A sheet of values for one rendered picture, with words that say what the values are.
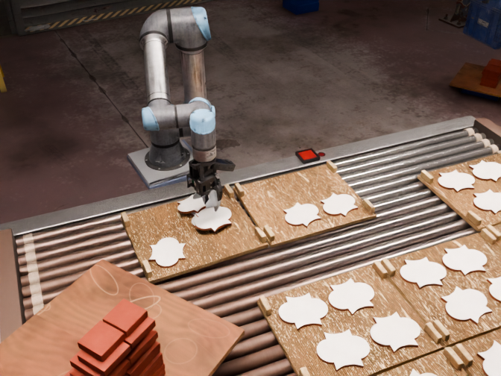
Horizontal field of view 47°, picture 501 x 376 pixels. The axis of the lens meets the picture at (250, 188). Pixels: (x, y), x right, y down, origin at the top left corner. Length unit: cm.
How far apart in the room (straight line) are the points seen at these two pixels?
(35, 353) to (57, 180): 253
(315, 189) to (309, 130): 223
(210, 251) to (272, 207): 31
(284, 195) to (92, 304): 84
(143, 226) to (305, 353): 74
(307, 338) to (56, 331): 67
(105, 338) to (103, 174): 279
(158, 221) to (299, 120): 263
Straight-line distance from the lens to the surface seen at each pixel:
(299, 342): 163
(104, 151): 422
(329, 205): 206
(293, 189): 215
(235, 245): 190
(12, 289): 188
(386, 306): 176
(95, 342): 125
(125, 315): 128
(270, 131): 433
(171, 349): 149
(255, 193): 212
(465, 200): 223
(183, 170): 233
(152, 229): 199
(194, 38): 207
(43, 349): 157
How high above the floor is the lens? 221
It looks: 36 degrees down
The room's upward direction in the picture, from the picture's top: straight up
